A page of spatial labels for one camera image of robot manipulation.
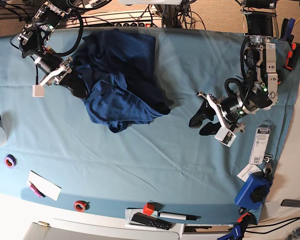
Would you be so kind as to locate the blue spring clamp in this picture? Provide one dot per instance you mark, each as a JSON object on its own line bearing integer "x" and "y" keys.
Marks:
{"x": 287, "y": 28}
{"x": 237, "y": 233}

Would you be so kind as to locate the power strip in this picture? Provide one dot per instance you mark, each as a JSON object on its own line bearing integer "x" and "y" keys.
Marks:
{"x": 136, "y": 18}

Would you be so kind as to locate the light blue table cloth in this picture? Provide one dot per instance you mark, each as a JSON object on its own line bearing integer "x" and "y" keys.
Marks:
{"x": 165, "y": 161}

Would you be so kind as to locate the blue spring clamp top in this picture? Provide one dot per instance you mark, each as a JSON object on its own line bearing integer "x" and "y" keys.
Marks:
{"x": 287, "y": 28}

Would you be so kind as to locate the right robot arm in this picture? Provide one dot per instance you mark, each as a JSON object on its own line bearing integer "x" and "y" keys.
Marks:
{"x": 57, "y": 66}

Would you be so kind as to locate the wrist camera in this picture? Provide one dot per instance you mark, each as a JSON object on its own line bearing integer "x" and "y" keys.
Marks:
{"x": 225, "y": 136}
{"x": 38, "y": 91}

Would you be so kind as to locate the purple tape roll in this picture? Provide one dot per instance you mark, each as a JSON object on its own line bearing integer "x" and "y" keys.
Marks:
{"x": 10, "y": 161}

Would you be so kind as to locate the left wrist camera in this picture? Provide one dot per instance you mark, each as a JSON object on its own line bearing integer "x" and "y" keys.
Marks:
{"x": 225, "y": 136}

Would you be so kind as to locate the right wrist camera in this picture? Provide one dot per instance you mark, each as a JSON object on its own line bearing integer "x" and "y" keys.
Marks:
{"x": 38, "y": 91}

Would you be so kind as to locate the dark blue t-shirt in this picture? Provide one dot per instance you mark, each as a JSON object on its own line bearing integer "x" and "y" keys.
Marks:
{"x": 118, "y": 70}

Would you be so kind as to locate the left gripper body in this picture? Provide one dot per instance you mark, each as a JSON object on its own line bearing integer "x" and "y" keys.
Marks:
{"x": 216, "y": 106}

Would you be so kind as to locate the black phone device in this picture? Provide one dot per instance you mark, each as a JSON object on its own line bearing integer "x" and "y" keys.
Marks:
{"x": 292, "y": 203}

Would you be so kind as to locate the white marker pen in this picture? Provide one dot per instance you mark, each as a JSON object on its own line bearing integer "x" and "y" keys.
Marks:
{"x": 176, "y": 216}

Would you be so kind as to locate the orange black clamp top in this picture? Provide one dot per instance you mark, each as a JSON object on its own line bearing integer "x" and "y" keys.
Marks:
{"x": 292, "y": 56}

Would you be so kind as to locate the blue spring clamp bottom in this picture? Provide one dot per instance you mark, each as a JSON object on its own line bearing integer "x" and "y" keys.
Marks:
{"x": 237, "y": 233}

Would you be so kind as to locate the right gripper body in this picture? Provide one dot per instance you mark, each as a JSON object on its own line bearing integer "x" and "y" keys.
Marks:
{"x": 53, "y": 76}

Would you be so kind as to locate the white paper card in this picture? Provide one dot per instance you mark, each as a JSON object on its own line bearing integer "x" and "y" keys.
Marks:
{"x": 48, "y": 188}

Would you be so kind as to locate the red cube block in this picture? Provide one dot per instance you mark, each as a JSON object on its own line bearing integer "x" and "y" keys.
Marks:
{"x": 148, "y": 209}

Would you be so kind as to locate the packaged tool blister pack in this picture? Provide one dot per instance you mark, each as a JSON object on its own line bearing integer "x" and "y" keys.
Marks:
{"x": 260, "y": 142}

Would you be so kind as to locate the white label card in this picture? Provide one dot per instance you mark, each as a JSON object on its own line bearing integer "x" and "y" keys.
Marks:
{"x": 247, "y": 171}

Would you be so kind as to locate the orange clamp bottom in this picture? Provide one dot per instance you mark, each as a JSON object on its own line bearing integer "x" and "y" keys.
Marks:
{"x": 244, "y": 217}

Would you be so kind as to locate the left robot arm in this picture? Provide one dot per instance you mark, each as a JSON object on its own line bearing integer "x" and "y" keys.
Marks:
{"x": 258, "y": 88}

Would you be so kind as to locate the red tape roll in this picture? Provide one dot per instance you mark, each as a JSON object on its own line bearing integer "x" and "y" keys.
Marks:
{"x": 81, "y": 206}

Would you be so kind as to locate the black remote control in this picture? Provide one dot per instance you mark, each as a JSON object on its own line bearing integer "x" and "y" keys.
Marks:
{"x": 151, "y": 221}

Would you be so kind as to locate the blue box with knob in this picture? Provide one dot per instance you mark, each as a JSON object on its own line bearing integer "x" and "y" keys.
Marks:
{"x": 254, "y": 191}

